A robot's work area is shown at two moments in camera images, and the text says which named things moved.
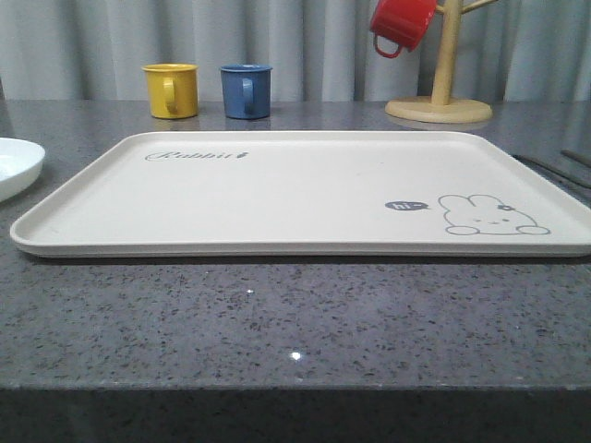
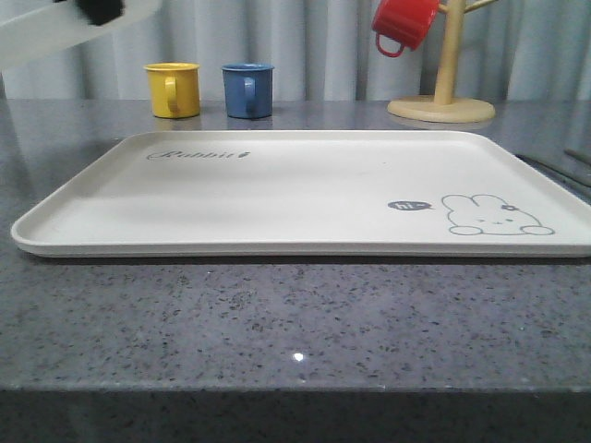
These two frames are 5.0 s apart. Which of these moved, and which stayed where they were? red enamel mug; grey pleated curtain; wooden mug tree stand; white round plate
Moved: white round plate
Stayed: wooden mug tree stand; red enamel mug; grey pleated curtain
